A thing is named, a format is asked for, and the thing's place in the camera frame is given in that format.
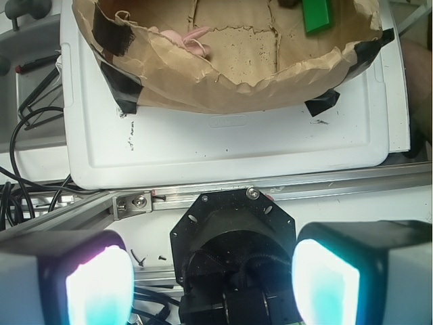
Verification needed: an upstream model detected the brown paper bag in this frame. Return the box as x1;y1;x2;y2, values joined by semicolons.
72;1;392;114

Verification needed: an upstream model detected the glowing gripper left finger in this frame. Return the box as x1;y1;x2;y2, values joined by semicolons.
1;230;134;324

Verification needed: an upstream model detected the metal corner bracket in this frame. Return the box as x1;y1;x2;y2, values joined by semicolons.
112;191;153;221

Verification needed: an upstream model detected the green plastic block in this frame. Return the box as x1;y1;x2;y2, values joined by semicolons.
302;0;334;35

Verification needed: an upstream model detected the black tape piece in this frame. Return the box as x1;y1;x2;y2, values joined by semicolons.
100;61;142;114

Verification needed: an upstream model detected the black cables bundle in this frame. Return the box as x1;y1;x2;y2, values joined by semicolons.
0;60;102;231

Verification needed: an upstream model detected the aluminium frame rail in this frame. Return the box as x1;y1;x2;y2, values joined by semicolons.
1;161;432;240

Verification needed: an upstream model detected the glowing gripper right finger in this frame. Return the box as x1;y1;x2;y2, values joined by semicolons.
292;220;432;324

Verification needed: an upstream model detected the pink plush bunny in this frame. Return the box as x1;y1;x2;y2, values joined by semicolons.
160;26;211;58

